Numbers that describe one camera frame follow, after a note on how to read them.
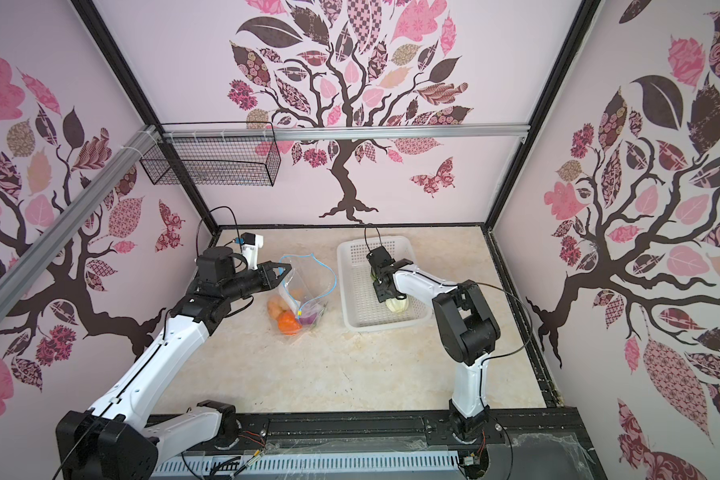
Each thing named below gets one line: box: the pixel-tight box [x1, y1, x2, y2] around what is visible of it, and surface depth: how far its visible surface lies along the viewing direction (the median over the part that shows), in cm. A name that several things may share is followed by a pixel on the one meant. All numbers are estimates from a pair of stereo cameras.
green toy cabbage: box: [385, 296, 409, 313], surface depth 91 cm
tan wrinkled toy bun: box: [267, 300, 285, 320], surface depth 92 cm
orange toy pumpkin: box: [278, 310, 302, 335], surface depth 89 cm
